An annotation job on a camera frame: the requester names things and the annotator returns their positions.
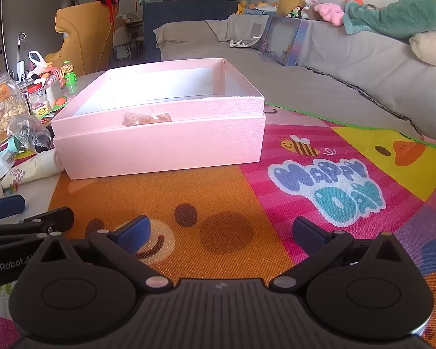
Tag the pink plush toy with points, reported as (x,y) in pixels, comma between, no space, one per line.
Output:
(329,14)

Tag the cream lotion tube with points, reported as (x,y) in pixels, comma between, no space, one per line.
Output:
(32,169)

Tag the grey covered sofa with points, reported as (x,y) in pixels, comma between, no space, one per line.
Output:
(348,76)

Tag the green toy bottle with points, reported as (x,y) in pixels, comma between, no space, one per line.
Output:
(71,81)

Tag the teal and white gadget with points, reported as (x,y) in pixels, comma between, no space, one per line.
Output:
(5,152)

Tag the pink cardboard box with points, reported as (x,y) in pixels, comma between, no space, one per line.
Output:
(160,141)

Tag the green fleece blanket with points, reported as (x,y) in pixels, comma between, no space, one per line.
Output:
(396,18)

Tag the beige pillow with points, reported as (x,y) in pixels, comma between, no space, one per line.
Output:
(434,52)

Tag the white rabbit plush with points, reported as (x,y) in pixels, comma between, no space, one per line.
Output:
(310,3)

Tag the dark blue cabinet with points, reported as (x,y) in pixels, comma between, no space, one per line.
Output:
(181,18)

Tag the clear bag with black items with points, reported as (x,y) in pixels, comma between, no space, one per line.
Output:
(27,131)

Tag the colourful cartoon play mat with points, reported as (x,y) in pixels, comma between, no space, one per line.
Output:
(221,207)

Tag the yellow armchair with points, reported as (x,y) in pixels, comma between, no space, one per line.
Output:
(83,32)

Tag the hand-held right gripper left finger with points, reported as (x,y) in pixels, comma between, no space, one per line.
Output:
(136,234)

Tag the small green plush toy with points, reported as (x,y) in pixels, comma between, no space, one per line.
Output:
(294,11)

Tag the purple window toy box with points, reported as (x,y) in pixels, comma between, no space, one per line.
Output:
(283,41)

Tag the large clear snack jar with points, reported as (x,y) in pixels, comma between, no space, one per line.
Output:
(3,105)

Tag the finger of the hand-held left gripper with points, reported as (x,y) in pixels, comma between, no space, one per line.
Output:
(3,206)
(47,220)

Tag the clear plastic wrapper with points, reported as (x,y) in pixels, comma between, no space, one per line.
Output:
(239,43)

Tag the brown plush toy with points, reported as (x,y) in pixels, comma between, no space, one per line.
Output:
(314,13)

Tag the small jar red lid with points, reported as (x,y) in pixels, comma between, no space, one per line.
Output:
(38,101)

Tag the orange plush toy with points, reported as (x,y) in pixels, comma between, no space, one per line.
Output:
(353,0)

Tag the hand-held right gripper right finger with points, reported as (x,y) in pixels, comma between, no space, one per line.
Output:
(309,234)

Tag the orange carrot toy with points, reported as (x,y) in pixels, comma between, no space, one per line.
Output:
(60,100)

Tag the dining chair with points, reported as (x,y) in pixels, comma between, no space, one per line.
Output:
(120,41)

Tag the yellow plush toy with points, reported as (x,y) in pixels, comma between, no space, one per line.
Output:
(241,7)

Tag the white plastic bag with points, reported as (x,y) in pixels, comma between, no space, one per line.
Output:
(36,61)

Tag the white stick vacuum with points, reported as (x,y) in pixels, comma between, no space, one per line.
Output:
(21,58)

